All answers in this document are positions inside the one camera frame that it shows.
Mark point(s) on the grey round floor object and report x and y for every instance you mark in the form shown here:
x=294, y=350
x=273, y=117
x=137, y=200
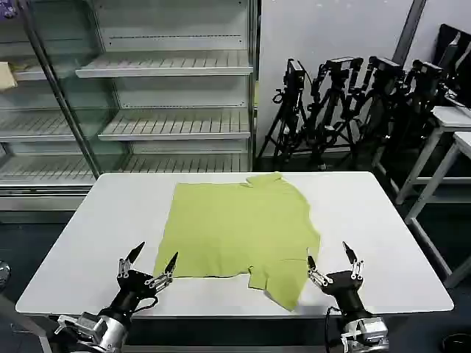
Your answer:
x=3, y=274

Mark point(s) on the green printed t-shirt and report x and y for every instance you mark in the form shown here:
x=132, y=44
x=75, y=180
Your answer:
x=235, y=231

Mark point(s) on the black camera tripod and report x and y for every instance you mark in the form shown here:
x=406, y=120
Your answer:
x=382, y=95
x=423, y=95
x=336, y=110
x=292, y=106

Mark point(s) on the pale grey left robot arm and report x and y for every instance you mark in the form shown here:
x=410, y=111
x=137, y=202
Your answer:
x=99, y=329

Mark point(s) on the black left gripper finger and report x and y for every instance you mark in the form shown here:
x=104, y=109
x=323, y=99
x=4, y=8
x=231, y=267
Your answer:
x=165, y=276
x=129, y=260

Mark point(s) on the black round floor object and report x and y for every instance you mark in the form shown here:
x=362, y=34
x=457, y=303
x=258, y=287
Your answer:
x=458, y=343

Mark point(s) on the large white side table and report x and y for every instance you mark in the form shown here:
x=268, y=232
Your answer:
x=461, y=143

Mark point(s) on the metal display shelf rack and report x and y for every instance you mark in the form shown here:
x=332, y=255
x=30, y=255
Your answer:
x=165, y=92

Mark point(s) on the grey wall trunking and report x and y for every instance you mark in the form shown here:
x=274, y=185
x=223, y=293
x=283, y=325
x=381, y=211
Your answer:
x=408, y=29

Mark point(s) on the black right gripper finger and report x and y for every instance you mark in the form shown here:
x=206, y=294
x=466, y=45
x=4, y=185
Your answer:
x=357, y=265
x=316, y=275

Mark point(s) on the small white side table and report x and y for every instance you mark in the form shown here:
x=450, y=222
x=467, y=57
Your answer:
x=447, y=117

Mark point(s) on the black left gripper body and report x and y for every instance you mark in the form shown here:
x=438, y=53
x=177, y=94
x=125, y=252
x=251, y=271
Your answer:
x=132, y=287

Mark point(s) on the black monitor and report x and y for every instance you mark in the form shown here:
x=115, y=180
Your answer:
x=454, y=59

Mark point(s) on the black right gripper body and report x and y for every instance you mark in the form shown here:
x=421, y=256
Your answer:
x=346, y=288

